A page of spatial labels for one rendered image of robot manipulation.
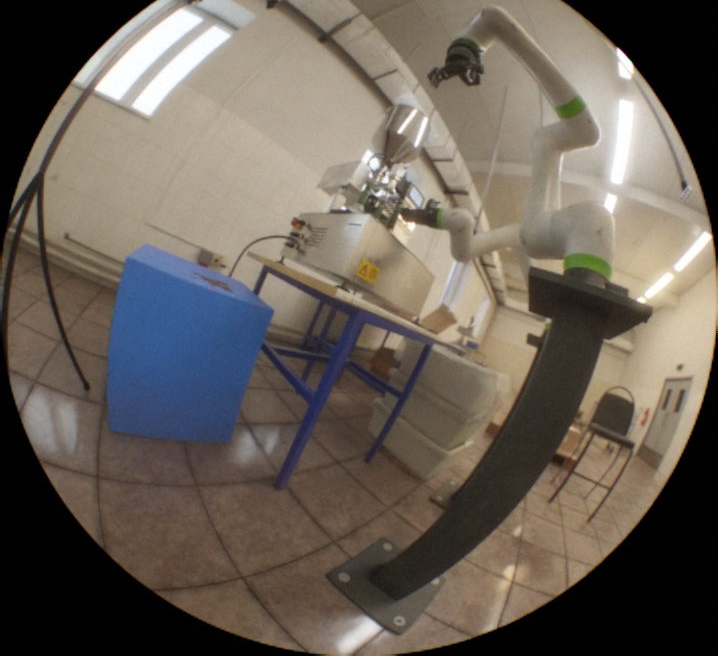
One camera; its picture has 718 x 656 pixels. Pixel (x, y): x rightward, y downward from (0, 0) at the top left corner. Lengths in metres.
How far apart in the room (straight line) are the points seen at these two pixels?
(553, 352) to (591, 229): 0.28
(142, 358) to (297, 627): 0.83
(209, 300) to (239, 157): 1.77
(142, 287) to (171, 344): 0.19
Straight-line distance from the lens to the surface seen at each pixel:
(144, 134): 2.38
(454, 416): 1.24
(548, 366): 0.49
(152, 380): 0.84
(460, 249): 0.98
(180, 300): 0.72
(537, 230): 0.66
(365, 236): 0.79
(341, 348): 0.65
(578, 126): 0.88
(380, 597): 0.86
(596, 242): 0.58
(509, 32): 0.83
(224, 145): 2.33
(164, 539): 0.79
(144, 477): 0.89
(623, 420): 2.41
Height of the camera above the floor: 0.73
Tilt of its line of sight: 2 degrees up
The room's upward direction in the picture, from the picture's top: 24 degrees clockwise
